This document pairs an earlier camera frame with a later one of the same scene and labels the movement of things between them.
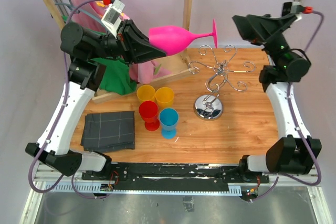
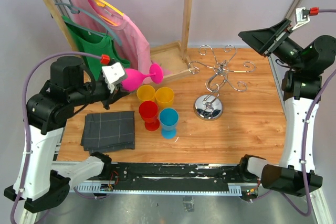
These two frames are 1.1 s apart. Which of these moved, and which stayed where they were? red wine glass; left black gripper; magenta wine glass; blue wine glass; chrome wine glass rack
Moved: magenta wine glass; left black gripper
Stayed: blue wine glass; red wine glass; chrome wine glass rack
